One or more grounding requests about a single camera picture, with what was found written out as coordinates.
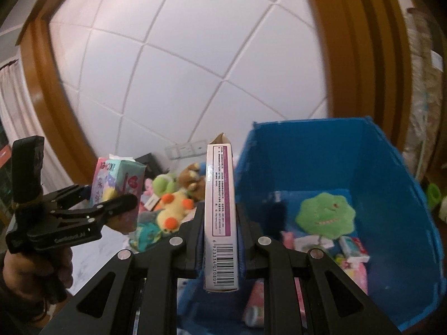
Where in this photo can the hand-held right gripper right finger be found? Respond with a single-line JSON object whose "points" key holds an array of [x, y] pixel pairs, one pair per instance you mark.
{"points": [[241, 251]]}

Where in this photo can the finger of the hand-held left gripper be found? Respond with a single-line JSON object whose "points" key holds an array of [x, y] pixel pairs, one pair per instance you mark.
{"points": [[117, 205], [71, 195]]}

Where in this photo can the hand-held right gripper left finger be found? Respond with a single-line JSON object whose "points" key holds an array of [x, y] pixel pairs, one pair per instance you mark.
{"points": [[199, 251]]}

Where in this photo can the colourful tissue packet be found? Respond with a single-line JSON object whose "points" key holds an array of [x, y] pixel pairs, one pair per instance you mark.
{"points": [[122, 181]]}

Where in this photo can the white purple carton box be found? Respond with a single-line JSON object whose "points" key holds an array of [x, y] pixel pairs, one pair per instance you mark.
{"points": [[221, 209]]}

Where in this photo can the blue plastic container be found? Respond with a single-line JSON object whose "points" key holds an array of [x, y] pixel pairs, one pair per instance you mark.
{"points": [[384, 181]]}

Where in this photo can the person's left hand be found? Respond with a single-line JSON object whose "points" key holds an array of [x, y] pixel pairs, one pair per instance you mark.
{"points": [[24, 275]]}

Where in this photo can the teal patterned plush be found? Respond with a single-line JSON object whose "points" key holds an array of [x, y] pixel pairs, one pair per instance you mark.
{"points": [[148, 235]]}

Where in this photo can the yellow duck plush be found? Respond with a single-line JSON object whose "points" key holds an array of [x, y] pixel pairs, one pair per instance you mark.
{"points": [[173, 209]]}

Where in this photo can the black box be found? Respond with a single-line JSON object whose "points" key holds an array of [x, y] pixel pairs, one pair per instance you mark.
{"points": [[150, 165]]}

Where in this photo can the green frog plush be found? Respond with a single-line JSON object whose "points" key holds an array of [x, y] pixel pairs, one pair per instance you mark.
{"points": [[166, 183]]}

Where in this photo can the pink patterned packet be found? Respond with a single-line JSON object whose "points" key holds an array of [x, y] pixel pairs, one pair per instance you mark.
{"points": [[356, 274], [258, 303]]}

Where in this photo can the brown plush toy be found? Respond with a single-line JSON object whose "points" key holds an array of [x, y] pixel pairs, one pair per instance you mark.
{"points": [[192, 181]]}

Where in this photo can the green cloud plush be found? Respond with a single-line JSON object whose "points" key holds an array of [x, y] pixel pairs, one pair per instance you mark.
{"points": [[324, 213]]}

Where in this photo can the white red packet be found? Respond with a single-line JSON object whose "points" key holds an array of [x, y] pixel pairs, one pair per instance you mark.
{"points": [[354, 247]]}

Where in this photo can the green cup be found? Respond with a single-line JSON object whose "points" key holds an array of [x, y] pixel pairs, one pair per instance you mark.
{"points": [[433, 193]]}

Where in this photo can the white wall socket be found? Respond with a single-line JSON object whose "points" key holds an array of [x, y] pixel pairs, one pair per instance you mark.
{"points": [[185, 149]]}

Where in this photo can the wooden wall trim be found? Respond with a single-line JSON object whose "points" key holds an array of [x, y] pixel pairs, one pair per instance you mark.
{"points": [[49, 94], [356, 42]]}

